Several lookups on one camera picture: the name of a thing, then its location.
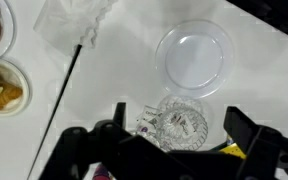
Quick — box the clear plastic plate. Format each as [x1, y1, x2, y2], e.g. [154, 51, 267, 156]
[155, 19, 235, 100]

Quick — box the small red shaker bottle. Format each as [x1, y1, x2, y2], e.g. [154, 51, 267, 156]
[93, 163, 111, 180]

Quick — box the white plate under chocolate bread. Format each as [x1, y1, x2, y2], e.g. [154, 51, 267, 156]
[0, 0, 16, 60]

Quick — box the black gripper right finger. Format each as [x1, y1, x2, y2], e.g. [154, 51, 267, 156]
[223, 105, 288, 180]

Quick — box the white plate under yellow bread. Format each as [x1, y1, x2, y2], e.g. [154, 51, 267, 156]
[0, 58, 32, 117]

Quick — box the cut glass bowl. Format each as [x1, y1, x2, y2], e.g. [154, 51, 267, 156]
[155, 94, 209, 153]

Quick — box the white paper napkin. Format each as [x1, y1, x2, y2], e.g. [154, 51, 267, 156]
[33, 0, 119, 57]

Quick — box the green yellow Crayola marker box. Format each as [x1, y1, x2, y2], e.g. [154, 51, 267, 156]
[213, 134, 248, 160]

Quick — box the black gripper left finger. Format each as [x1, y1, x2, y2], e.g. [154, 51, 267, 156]
[38, 101, 172, 180]

